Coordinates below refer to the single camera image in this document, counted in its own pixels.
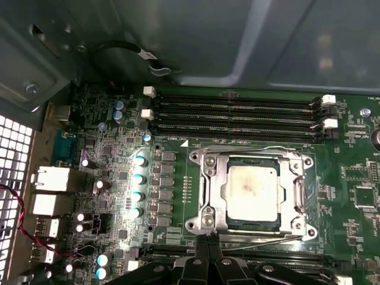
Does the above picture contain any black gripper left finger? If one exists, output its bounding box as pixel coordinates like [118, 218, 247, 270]
[139, 234, 210, 285]

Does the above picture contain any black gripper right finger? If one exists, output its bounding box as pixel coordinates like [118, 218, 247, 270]
[209, 233, 309, 285]

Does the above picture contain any thin wire locking lever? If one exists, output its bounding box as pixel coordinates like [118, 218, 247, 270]
[218, 233, 303, 252]

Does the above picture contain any metal socket cover frame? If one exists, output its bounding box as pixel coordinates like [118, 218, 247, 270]
[202, 150, 306, 234]

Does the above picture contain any silver square CPU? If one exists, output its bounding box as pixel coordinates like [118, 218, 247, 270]
[226, 157, 282, 232]

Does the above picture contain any metal CPU socket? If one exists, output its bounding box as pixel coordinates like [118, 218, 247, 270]
[184, 145, 319, 242]

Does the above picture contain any RAM slot with black clips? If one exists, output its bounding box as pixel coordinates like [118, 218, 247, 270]
[139, 121, 339, 142]
[142, 100, 338, 117]
[142, 245, 338, 261]

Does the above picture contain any green motherboard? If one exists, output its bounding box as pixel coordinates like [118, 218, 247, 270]
[44, 84, 380, 285]

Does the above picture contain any silver rear port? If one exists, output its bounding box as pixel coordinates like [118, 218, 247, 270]
[30, 194, 59, 217]
[36, 217, 59, 239]
[34, 245, 56, 264]
[30, 165, 71, 192]
[47, 102, 72, 123]

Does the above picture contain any teal serial port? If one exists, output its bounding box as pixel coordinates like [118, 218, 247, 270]
[50, 129, 80, 166]

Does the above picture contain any round coin battery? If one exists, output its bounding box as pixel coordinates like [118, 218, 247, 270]
[370, 128, 380, 153]

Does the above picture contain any black and grey PC case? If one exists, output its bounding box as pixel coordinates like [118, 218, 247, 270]
[0, 0, 380, 285]

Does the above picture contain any red and black twisted wire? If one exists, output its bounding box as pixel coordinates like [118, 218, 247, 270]
[0, 183, 100, 259]

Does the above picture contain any black wire with white tag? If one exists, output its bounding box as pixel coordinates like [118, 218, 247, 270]
[88, 39, 173, 77]

